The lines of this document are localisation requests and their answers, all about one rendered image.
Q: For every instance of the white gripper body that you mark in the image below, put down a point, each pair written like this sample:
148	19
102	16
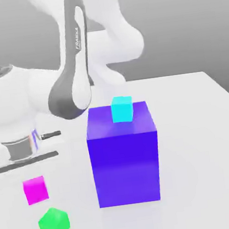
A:
25	163

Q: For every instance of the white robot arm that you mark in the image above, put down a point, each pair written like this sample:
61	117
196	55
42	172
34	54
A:
18	98

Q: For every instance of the small magenta cube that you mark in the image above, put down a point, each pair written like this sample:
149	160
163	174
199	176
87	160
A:
36	191

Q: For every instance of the small green cube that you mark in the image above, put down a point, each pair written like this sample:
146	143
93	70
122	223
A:
54	225

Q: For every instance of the small cyan cube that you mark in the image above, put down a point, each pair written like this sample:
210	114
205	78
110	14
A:
122	110

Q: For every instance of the large blue box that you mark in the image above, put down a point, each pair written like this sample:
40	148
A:
125	166

